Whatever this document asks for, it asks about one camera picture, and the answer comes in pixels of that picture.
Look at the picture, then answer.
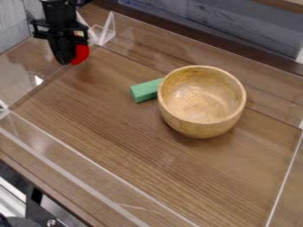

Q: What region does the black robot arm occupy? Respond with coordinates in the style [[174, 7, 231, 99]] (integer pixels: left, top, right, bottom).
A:
[[31, 0, 91, 65]]

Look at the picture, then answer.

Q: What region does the wooden bowl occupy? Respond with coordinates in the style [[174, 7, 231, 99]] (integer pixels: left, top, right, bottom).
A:
[[158, 65, 247, 138]]

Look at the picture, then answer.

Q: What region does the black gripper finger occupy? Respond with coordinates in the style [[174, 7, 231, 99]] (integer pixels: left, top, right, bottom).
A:
[[48, 37, 76, 65]]

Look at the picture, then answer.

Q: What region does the green foam block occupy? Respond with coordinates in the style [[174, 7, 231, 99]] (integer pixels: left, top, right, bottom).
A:
[[131, 78, 162, 103]]

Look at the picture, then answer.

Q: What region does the red felt strawberry toy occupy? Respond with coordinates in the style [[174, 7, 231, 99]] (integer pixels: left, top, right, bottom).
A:
[[69, 30, 91, 66]]

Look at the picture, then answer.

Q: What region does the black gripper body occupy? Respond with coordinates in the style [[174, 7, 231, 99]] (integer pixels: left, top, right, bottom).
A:
[[31, 7, 90, 44]]

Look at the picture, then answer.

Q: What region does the clear acrylic corner bracket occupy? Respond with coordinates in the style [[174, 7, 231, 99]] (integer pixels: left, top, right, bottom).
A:
[[77, 12, 116, 46]]

